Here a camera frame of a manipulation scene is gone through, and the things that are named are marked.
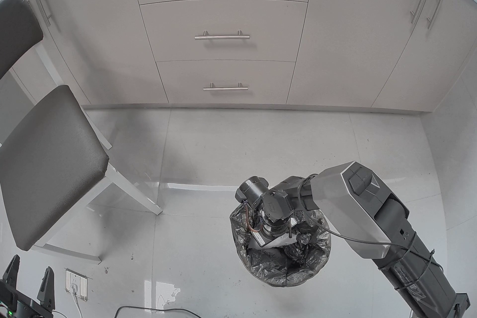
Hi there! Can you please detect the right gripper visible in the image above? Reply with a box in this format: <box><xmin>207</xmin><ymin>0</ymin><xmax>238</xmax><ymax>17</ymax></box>
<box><xmin>249</xmin><ymin>219</ymin><xmax>292</xmax><ymax>249</ymax></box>

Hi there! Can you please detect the white paper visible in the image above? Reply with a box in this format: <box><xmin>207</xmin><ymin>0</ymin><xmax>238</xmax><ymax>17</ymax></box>
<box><xmin>269</xmin><ymin>234</ymin><xmax>299</xmax><ymax>247</ymax></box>

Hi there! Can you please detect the beige cabinet with drawers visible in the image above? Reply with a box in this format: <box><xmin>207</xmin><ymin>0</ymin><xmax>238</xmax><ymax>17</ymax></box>
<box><xmin>0</xmin><ymin>0</ymin><xmax>477</xmax><ymax>113</ymax></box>

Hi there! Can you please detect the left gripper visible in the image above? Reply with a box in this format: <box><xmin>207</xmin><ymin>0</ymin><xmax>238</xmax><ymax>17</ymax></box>
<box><xmin>0</xmin><ymin>254</ymin><xmax>56</xmax><ymax>318</ymax></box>

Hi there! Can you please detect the black cable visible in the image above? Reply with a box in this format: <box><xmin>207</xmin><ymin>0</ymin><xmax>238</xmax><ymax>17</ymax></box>
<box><xmin>116</xmin><ymin>305</ymin><xmax>202</xmax><ymax>318</ymax></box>
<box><xmin>296</xmin><ymin>175</ymin><xmax>392</xmax><ymax>246</ymax></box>

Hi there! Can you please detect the dark grey white-legged chair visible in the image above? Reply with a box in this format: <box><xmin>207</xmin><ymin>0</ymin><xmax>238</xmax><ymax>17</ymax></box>
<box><xmin>0</xmin><ymin>0</ymin><xmax>163</xmax><ymax>265</ymax></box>

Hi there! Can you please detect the black plastic bag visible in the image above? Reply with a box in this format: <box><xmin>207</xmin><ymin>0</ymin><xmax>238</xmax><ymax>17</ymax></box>
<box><xmin>229</xmin><ymin>203</ymin><xmax>332</xmax><ymax>288</ymax></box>

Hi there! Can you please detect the white cable with plug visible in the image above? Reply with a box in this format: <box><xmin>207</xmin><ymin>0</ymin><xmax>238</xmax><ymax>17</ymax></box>
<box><xmin>69</xmin><ymin>283</ymin><xmax>82</xmax><ymax>318</ymax></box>

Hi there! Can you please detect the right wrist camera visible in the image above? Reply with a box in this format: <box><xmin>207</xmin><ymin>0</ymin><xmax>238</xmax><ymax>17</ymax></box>
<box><xmin>261</xmin><ymin>191</ymin><xmax>290</xmax><ymax>223</ymax></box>

